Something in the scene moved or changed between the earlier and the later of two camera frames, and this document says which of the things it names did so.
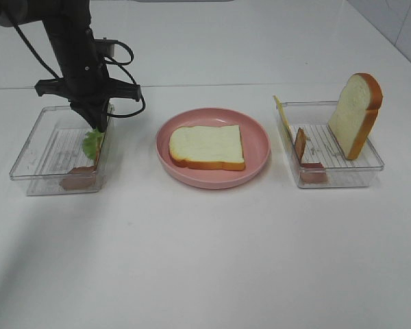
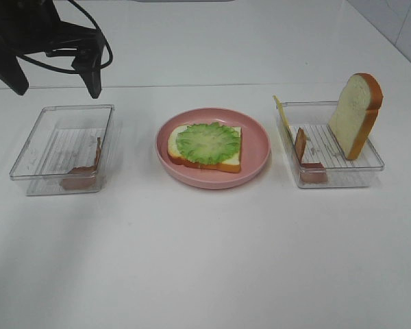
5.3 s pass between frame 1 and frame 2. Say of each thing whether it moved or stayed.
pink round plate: stayed
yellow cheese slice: stayed
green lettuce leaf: moved
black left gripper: moved
